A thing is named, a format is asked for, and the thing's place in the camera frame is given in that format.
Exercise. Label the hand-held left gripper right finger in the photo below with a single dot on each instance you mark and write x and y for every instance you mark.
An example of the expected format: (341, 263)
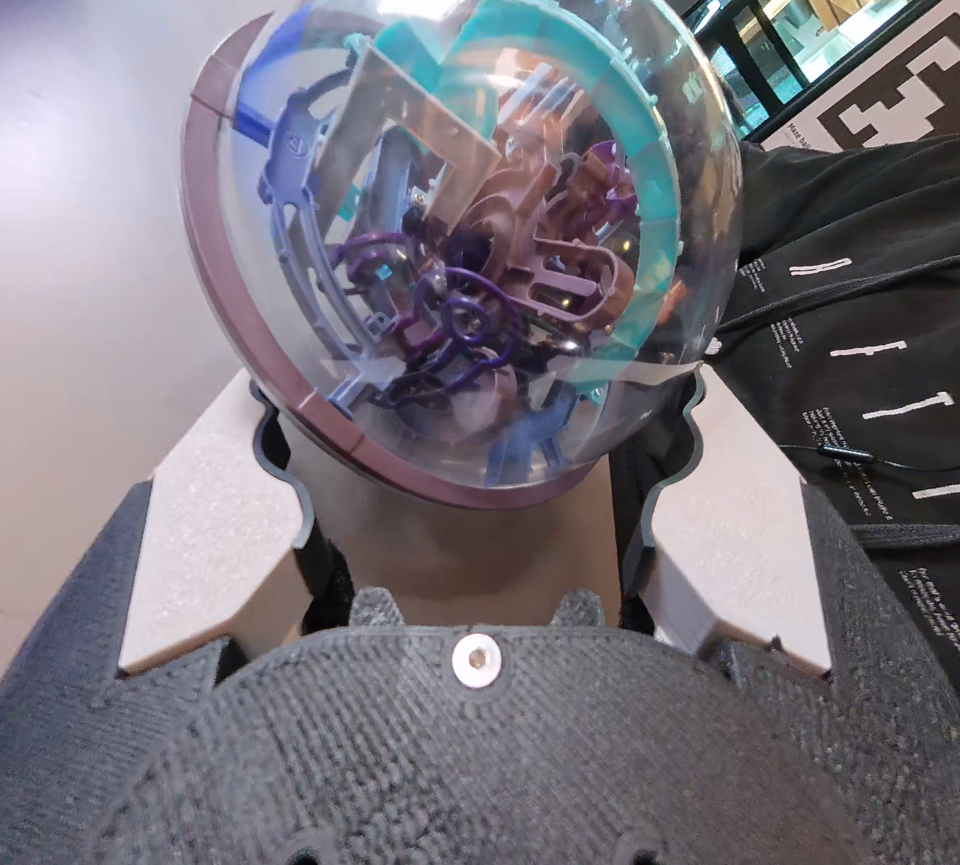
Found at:
(735, 535)

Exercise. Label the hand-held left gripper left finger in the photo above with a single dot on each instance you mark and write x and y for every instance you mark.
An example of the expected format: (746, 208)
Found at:
(195, 535)

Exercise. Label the clear maze ball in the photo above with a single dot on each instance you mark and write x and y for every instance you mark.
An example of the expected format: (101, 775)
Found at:
(450, 205)

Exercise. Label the person's black printed jacket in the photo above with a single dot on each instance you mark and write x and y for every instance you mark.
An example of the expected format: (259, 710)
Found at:
(840, 355)

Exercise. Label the black white marker board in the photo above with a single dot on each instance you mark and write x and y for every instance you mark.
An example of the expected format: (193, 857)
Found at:
(885, 93)

